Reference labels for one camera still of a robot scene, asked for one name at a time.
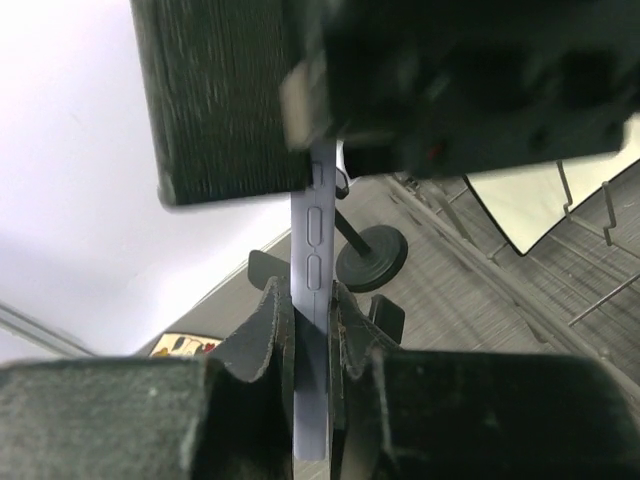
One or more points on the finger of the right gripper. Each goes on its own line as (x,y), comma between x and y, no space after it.
(212,72)

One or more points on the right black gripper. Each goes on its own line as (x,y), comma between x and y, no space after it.
(444,88)

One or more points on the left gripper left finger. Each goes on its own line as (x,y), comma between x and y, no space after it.
(222,415)

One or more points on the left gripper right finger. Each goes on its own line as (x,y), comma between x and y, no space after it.
(408,414)

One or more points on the purple-cased phone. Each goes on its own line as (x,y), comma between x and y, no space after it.
(311,283)

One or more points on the white folding phone stand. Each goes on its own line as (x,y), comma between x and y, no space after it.
(387,316)

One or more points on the wooden-base grey phone stand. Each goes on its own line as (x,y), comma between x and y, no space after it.
(262,266)

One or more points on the tall black phone stand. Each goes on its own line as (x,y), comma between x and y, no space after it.
(371,258)

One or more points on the floral square trivet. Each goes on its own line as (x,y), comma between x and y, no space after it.
(183,344)

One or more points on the white square plate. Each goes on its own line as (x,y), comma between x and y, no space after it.
(526,203)

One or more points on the grey wire dish rack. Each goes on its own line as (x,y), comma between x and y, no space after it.
(587,267)

